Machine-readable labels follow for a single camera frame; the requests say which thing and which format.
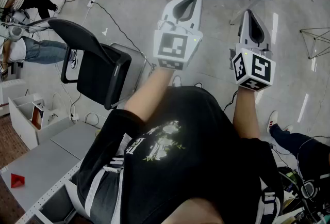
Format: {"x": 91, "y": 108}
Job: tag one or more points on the person's black printed t-shirt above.
{"x": 193, "y": 140}

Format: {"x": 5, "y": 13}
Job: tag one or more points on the person's left forearm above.
{"x": 147, "y": 94}

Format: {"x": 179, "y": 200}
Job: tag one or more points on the red triangular block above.
{"x": 17, "y": 181}

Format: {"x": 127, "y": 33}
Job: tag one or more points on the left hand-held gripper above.
{"x": 170, "y": 47}

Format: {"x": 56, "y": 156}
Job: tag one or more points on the black office chair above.
{"x": 98, "y": 70}

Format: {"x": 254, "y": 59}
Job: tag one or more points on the person's right forearm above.
{"x": 246, "y": 114}

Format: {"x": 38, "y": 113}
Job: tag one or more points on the white open shelf unit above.
{"x": 25, "y": 125}

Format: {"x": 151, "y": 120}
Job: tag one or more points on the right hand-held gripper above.
{"x": 260, "y": 68}

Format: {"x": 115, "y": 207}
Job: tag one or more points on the grey cabinet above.
{"x": 43, "y": 166}

